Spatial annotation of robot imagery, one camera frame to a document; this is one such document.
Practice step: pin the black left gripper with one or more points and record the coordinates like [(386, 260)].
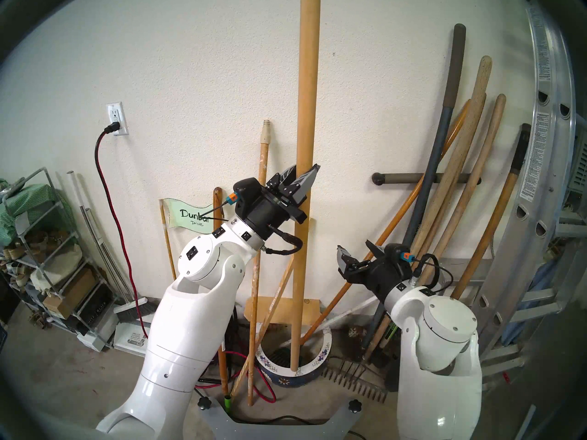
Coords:
[(270, 214)]

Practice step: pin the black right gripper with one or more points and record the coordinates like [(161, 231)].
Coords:
[(380, 278)]

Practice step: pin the paint-speckled pole with threaded tip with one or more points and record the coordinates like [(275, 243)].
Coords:
[(263, 159)]

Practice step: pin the thick plain wooden dowel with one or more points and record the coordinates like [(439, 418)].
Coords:
[(308, 77)]

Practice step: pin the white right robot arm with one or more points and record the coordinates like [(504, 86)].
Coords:
[(440, 343)]

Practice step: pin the floral ceramic pot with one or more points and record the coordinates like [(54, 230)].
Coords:
[(298, 378)]

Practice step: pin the small plywood board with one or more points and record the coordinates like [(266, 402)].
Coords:
[(313, 311)]

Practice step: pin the small floral ceramic piece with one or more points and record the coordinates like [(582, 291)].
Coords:
[(354, 332)]

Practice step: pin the thin flat wooden slat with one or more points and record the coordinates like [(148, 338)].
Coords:
[(270, 307)]

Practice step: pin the green Dunbar Drive sign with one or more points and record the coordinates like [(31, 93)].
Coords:
[(183, 214)]

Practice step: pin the green leaf rake head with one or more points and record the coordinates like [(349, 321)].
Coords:
[(280, 355)]

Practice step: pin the metal garden rake head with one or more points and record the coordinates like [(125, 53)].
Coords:
[(353, 384)]

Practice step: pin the blue shaft with grey grip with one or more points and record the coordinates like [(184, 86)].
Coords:
[(435, 150)]

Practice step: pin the grey flexible metal conduit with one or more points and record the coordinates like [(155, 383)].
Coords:
[(493, 242)]

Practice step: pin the black star knob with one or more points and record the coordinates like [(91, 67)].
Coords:
[(204, 402), (354, 405)]

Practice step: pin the small green cylinder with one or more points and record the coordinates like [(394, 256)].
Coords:
[(228, 403)]

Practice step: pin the bundle of metal rods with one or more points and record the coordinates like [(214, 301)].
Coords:
[(103, 251)]

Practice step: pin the grey bristle hand broom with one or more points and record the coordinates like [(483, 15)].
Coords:
[(133, 311)]

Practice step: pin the white dustpan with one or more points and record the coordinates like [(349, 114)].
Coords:
[(133, 338)]

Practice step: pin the aluminium ladder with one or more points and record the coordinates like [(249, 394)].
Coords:
[(541, 123)]

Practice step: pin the black shoe box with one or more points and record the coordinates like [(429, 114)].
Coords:
[(96, 306)]

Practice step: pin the white flat strip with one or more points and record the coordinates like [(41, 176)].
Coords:
[(526, 420)]

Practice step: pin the grey vented unit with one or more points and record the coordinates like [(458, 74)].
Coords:
[(578, 164)]

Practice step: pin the brown cardboard box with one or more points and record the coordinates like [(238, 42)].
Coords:
[(73, 290)]

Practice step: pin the white cloth bag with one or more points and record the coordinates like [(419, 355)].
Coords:
[(59, 265)]

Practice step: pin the white box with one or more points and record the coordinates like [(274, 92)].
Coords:
[(91, 339)]

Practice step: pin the grey metal shoe rack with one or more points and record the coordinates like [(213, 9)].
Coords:
[(32, 178)]

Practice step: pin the green checked cloth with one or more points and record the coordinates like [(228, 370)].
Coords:
[(23, 203)]

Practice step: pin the beige woven sandals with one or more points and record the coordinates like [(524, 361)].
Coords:
[(13, 252)]

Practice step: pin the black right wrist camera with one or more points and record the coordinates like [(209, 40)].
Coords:
[(395, 253)]

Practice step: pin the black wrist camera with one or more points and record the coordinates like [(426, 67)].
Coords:
[(247, 189), (395, 253)]

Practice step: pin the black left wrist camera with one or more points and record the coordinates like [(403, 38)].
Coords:
[(247, 189)]

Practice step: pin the grey wall hook bar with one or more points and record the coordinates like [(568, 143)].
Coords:
[(390, 178)]

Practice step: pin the white wall outlet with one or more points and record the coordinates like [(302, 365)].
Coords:
[(115, 113)]

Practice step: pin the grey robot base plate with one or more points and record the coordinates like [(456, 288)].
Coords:
[(220, 425)]

